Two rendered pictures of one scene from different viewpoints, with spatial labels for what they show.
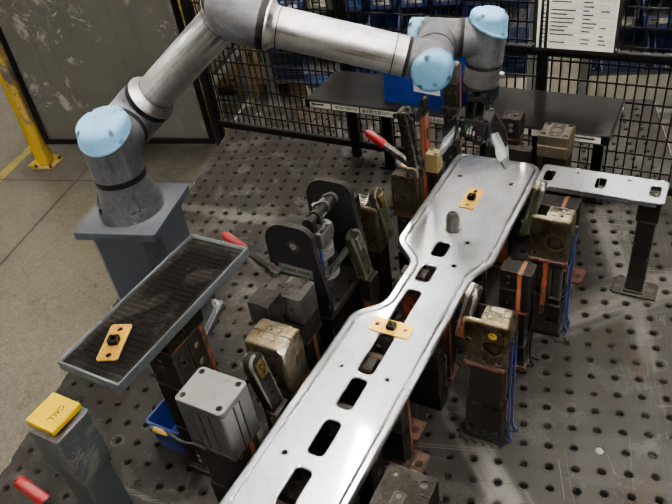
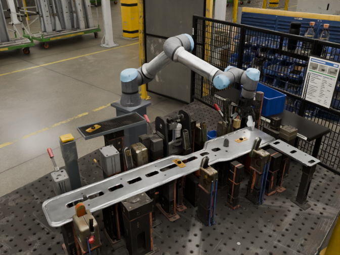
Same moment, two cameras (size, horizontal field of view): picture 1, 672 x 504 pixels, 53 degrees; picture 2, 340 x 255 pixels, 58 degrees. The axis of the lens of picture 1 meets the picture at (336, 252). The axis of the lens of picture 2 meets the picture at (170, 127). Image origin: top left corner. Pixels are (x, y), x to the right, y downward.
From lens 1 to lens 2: 0.70 m
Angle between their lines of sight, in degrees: 22
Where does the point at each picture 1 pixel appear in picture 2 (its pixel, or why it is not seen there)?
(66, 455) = (64, 150)
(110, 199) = (123, 96)
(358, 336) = (167, 161)
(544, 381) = (238, 215)
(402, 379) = (169, 176)
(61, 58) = not seen: hidden behind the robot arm
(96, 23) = not seen: hidden behind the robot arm
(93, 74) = (169, 71)
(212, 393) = (108, 151)
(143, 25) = not seen: hidden behind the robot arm
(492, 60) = (249, 87)
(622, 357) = (274, 221)
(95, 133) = (125, 74)
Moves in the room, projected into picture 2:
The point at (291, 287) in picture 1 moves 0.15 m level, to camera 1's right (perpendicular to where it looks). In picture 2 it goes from (155, 138) to (179, 143)
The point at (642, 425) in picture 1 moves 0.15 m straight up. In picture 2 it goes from (261, 244) to (265, 222)
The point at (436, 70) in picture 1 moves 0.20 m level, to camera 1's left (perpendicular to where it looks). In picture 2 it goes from (220, 81) to (184, 77)
